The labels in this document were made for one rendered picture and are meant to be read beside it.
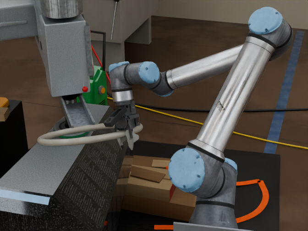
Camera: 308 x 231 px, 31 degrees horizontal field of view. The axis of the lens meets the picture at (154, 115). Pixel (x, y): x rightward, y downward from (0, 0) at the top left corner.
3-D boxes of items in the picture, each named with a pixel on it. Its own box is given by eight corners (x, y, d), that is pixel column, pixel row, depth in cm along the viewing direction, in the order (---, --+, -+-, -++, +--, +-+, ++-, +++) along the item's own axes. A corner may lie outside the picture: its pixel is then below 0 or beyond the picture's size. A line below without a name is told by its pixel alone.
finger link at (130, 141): (143, 146, 242) (138, 126, 242) (134, 149, 238) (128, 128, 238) (139, 148, 244) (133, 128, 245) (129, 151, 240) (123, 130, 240)
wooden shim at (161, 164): (151, 167, 421) (151, 166, 420) (152, 161, 429) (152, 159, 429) (184, 170, 418) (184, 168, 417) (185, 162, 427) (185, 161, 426)
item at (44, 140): (34, 138, 275) (33, 132, 275) (129, 124, 288) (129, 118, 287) (41, 151, 228) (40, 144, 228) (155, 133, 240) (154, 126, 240)
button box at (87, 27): (85, 70, 311) (82, 22, 298) (90, 70, 312) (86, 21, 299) (88, 76, 304) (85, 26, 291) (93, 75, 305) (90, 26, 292)
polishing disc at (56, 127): (87, 136, 318) (87, 134, 318) (51, 136, 319) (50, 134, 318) (91, 118, 337) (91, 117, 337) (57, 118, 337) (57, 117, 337)
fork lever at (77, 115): (47, 84, 337) (46, 77, 334) (78, 80, 341) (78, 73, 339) (64, 135, 277) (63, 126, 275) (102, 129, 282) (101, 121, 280)
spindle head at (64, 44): (43, 77, 337) (35, 5, 316) (79, 73, 342) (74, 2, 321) (52, 102, 306) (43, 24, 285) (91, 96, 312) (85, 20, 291)
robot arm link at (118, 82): (121, 62, 233) (103, 64, 238) (125, 91, 234) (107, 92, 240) (134, 60, 241) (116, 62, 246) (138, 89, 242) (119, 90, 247)
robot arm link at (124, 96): (121, 91, 235) (106, 92, 241) (123, 103, 235) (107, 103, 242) (136, 89, 241) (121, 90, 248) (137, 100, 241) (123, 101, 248)
